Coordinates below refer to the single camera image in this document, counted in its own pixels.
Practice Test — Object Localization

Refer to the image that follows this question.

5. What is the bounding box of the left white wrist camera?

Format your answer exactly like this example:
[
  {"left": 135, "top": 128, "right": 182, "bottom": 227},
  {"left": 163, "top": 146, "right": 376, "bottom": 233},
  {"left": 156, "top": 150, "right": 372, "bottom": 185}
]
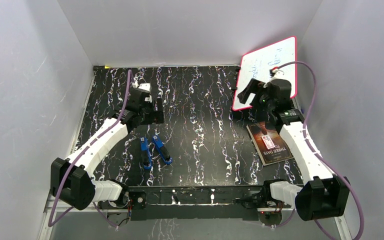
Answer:
[{"left": 132, "top": 82, "right": 152, "bottom": 102}]

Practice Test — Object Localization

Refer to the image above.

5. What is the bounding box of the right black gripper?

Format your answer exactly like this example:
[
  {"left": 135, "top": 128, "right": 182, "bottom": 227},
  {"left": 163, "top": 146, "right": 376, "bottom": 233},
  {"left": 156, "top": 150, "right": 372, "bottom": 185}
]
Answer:
[{"left": 236, "top": 78, "right": 275, "bottom": 113}]

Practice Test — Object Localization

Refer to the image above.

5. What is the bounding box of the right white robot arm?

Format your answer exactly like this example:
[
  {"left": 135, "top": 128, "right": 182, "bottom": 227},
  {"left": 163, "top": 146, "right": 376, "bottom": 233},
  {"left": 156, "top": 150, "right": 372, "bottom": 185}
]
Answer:
[{"left": 237, "top": 78, "right": 350, "bottom": 221}]

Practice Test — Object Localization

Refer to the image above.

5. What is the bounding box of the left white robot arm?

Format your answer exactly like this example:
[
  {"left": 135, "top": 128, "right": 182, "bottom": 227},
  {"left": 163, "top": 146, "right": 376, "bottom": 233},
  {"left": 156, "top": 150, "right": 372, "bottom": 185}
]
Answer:
[{"left": 50, "top": 83, "right": 164, "bottom": 210}]

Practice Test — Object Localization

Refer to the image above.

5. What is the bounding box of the blue stapler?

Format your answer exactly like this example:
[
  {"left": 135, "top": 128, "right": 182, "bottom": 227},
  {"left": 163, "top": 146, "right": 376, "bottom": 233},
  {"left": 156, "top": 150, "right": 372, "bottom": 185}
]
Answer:
[
  {"left": 140, "top": 137, "right": 153, "bottom": 170},
  {"left": 152, "top": 135, "right": 173, "bottom": 165}
]

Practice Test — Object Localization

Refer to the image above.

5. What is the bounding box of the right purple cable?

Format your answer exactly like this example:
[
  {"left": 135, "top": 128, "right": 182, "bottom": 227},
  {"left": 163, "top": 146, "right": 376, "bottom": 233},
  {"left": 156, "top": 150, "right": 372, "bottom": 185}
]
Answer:
[{"left": 274, "top": 61, "right": 365, "bottom": 240}]

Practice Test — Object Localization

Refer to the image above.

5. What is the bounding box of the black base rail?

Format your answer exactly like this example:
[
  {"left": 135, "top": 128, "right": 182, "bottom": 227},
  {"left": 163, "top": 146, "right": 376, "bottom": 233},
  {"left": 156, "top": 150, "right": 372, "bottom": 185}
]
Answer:
[{"left": 97, "top": 185, "right": 296, "bottom": 222}]

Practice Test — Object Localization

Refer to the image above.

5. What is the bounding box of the pink framed whiteboard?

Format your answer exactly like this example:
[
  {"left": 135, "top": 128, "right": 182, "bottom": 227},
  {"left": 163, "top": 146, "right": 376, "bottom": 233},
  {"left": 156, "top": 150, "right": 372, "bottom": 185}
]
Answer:
[{"left": 231, "top": 36, "right": 297, "bottom": 112}]

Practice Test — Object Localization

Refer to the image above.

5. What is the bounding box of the dark brown book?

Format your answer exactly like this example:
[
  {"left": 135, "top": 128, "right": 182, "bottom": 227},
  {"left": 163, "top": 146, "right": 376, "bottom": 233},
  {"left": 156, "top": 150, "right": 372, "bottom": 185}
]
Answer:
[{"left": 246, "top": 121, "right": 294, "bottom": 166}]

